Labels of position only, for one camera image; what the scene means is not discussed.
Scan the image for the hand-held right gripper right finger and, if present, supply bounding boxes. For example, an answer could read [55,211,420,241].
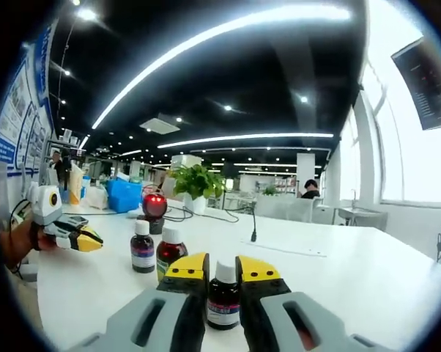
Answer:
[234,255,348,352]

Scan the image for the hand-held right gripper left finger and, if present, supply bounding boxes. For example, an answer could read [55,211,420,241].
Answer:
[106,252,210,352]

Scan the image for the wide brown medicine bottle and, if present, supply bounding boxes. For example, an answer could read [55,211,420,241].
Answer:
[207,260,242,331]

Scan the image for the small dark medicine bottle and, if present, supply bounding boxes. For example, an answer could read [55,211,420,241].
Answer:
[130,219,156,274]

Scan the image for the tall red medicine bottle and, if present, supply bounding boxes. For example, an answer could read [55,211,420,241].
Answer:
[156,227,190,284]

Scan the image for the person's left hand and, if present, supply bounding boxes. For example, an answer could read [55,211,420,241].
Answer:
[27,221,67,253]

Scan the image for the orange white carton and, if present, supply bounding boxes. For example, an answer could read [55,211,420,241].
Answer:
[68,172,86,207]

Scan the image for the white plastic bag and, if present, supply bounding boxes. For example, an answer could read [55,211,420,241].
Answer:
[83,184,110,210]

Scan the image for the blue plastic crate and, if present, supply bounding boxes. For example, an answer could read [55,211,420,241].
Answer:
[105,178,144,214]

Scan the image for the white table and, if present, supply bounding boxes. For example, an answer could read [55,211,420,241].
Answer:
[35,197,441,352]

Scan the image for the black barcode scanner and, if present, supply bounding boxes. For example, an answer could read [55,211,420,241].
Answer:
[141,193,168,236]

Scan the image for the person's beige clothing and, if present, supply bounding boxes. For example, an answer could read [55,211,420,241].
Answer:
[0,256,46,333]

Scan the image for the white desk partition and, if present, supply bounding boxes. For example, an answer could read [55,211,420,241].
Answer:
[254,193,317,224]

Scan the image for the green potted plant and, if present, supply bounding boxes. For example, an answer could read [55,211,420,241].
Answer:
[167,164,227,216]

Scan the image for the steel sink with faucet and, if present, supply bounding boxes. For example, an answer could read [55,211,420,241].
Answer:
[333,188,389,232]

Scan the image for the ceiling air conditioner panel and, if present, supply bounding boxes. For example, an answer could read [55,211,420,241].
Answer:
[139,117,182,135]

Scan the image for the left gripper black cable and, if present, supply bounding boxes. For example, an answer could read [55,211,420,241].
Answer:
[9,197,39,236]

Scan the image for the black gooseneck cable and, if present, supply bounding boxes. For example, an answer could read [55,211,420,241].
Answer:
[220,210,259,243]

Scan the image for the blue white wall posters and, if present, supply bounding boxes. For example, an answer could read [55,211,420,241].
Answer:
[0,21,57,177]

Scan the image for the black scanner cable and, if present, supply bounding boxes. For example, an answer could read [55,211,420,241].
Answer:
[164,205,240,224]

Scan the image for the wall-mounted black monitor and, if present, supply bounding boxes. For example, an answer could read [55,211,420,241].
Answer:
[390,36,441,131]

